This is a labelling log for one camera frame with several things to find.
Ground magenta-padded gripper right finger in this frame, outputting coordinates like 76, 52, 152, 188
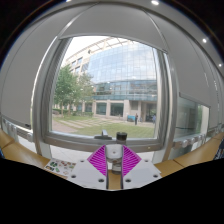
121, 144, 163, 191

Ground glass-fronted building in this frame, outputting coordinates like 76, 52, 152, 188
63, 37, 158, 123

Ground grey rail with white knobs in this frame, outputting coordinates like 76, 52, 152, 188
172, 126, 224, 150
0, 116, 34, 143

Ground green tree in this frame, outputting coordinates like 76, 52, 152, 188
53, 64, 96, 118

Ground dark window handle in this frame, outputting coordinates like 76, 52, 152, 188
94, 129, 113, 140

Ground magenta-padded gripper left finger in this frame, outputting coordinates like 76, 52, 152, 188
67, 144, 108, 191

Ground ceiling lights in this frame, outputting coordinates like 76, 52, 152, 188
149, 0, 224, 69

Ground small colourful sticker sheet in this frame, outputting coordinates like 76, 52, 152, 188
43, 158, 77, 177

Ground grey window frame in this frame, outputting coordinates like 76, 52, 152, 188
31, 31, 179, 164

